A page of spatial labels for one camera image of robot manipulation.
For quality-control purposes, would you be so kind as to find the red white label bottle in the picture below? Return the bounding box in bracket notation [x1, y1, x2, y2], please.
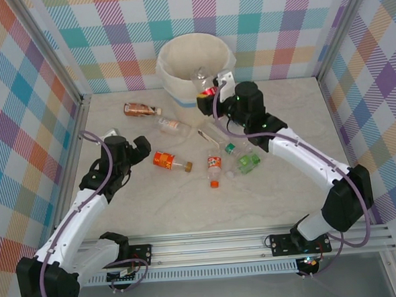
[205, 148, 226, 190]

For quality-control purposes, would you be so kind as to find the orange label bottle gold cap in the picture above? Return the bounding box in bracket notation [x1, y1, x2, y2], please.
[152, 148, 194, 175]

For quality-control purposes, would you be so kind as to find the aluminium frame post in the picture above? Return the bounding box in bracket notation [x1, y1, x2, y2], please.
[309, 0, 375, 81]
[10, 0, 91, 106]

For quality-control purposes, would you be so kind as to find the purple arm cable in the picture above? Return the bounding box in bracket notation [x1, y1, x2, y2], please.
[28, 128, 123, 297]
[212, 73, 378, 284]

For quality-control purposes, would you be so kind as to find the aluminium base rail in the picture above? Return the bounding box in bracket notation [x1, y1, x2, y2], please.
[77, 222, 396, 274]

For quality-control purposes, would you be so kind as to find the small circuit board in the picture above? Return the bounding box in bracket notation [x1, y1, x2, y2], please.
[297, 255, 321, 271]
[106, 266, 140, 284]

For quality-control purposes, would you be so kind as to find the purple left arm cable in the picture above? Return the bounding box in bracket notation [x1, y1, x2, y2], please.
[28, 128, 123, 297]

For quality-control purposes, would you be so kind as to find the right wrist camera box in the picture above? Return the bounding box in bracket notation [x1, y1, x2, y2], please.
[215, 70, 237, 103]

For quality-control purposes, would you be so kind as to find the white slotted cable duct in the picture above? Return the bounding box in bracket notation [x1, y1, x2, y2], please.
[86, 261, 299, 287]

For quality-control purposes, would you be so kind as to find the brown Nescafe bottle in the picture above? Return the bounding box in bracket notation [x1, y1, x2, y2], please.
[123, 100, 164, 120]

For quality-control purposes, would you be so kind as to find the aluminium frame side beam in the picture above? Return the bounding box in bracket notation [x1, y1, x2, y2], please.
[33, 94, 99, 239]

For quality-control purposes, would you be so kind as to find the clear bottle orange print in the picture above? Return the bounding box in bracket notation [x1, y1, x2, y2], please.
[153, 115, 192, 138]

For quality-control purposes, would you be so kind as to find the clear bottle red label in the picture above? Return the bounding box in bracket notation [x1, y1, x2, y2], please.
[190, 65, 217, 97]

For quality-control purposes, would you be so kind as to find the clear bottle green cap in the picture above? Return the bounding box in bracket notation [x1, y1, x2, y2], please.
[208, 120, 237, 155]

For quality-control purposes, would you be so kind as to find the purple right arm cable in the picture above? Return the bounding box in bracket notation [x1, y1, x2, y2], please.
[212, 73, 378, 284]

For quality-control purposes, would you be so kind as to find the green label bottle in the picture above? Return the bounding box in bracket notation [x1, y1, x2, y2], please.
[224, 152, 263, 179]

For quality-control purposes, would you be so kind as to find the white fabric bin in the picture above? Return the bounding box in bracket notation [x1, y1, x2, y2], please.
[154, 31, 240, 130]

